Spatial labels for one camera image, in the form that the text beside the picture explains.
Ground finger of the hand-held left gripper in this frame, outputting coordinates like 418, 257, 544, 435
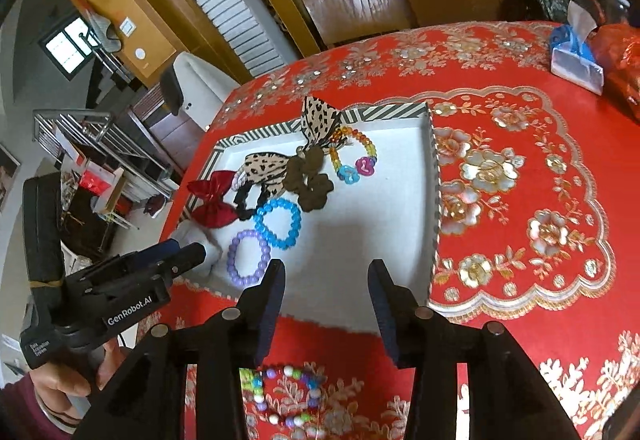
127, 239, 181, 267
150, 242, 207, 278

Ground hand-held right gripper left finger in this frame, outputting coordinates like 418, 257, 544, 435
75, 258, 287, 440

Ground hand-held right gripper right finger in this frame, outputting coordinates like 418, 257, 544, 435
367, 258, 583, 440

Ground purple bead bracelet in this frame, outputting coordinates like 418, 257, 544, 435
226, 229, 271, 287

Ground red satin bow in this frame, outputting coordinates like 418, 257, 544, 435
187, 170, 238, 227

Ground mixed pastel bead bracelet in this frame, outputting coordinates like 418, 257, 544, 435
239, 365, 326, 438

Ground black hair tie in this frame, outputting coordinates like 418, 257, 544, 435
232, 180, 271, 221

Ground blue bead bracelet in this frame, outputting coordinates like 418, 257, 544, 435
253, 197, 302, 251

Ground leopard print bow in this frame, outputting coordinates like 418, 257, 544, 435
300, 95, 343, 153
234, 151, 296, 197

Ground striped tray with white inside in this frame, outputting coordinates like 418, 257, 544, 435
170, 101, 445, 321

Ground brown scrunchie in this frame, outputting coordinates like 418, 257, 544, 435
282, 146, 335, 214

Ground rainbow bead bracelet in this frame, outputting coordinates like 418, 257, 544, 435
328, 126, 377, 183

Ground person's left forearm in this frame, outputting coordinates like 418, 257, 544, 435
0, 377, 76, 440

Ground person's left hand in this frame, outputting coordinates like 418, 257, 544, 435
30, 342, 128, 428

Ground small light table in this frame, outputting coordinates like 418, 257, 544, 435
90, 167, 146, 231

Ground black cabinet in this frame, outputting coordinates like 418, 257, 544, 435
60, 200, 116, 261

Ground red bag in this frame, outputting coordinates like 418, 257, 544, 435
77, 170, 118, 193

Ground red floral tablecloth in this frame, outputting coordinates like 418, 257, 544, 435
157, 20, 640, 440

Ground window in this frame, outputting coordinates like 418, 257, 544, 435
42, 15, 93, 78

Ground white louvred door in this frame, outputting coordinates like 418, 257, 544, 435
130, 0, 286, 83

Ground wooden chair with solid back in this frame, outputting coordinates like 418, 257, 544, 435
298, 0, 416, 48

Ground blue tissue pack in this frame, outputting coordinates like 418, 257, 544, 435
549, 0, 606, 96

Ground orange plastic bag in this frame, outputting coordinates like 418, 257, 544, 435
587, 22, 640, 121

